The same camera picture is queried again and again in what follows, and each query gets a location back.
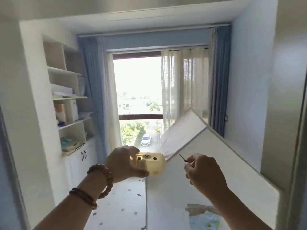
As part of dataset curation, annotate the flat beige tray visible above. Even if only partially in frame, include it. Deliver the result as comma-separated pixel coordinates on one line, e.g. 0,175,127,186
61,141,86,154

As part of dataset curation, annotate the light wooden bead bracelet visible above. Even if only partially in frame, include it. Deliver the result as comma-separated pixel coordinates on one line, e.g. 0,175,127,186
87,164,114,200

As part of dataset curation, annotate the person's left hand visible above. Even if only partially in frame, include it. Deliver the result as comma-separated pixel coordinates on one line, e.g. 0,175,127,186
105,145,150,184

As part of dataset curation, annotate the blue curtain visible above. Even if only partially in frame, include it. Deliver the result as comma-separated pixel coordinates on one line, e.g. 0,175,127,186
208,26,232,139
77,36,113,164

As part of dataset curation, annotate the white storage box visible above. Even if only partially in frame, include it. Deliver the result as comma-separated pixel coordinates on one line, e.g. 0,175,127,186
71,99,79,121

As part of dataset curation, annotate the window with dark frame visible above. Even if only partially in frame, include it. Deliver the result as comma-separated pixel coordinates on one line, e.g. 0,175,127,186
111,51,164,154

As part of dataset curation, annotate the grey door frame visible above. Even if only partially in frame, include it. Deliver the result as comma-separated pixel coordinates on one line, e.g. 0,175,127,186
278,69,307,230

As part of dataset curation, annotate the white wall shelf unit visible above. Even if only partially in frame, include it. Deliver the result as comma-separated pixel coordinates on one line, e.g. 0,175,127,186
41,34,97,192

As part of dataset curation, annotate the stack of white papers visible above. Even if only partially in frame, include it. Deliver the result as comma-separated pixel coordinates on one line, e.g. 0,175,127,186
50,83,78,97

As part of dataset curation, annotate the person's left forearm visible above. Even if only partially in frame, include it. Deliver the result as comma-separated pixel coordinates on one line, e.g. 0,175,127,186
33,172,113,230

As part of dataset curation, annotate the orange and white package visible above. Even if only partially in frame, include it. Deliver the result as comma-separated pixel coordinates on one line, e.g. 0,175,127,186
54,103,67,125

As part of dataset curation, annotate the beige fabric panel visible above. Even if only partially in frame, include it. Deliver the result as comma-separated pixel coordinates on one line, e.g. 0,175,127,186
160,108,207,163

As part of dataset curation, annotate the person's right forearm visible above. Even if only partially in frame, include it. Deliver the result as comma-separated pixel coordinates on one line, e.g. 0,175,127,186
206,187,274,230

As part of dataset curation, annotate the person's right hand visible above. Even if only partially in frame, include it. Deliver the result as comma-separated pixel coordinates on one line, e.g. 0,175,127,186
184,153,228,197

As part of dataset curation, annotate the dark brown bead bracelet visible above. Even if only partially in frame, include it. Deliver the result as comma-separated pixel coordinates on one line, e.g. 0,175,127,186
69,187,98,210

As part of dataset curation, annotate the cream plastic alarm clock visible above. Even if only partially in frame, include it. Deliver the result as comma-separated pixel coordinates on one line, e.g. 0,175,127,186
131,152,166,177

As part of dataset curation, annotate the curtain rail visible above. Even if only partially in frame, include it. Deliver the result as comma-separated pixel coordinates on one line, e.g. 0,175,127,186
78,23,232,38

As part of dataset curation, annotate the clear plastic bag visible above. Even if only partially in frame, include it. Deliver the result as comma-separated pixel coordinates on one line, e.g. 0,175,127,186
184,203,224,230

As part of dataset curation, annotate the teal small item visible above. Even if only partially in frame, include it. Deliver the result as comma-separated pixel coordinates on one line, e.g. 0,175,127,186
60,137,73,148

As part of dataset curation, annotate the white cabinet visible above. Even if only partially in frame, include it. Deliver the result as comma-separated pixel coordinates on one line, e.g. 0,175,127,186
145,128,281,230

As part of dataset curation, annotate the white patterned bed sheet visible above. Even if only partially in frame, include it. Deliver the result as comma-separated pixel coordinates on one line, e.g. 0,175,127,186
88,177,147,230

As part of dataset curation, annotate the small thin screwdriver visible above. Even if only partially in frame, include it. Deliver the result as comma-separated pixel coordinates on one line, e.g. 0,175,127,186
179,154,195,165

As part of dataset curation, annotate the sheer white curtain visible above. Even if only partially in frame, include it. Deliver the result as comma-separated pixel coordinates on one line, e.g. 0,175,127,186
102,37,123,153
160,46,212,133

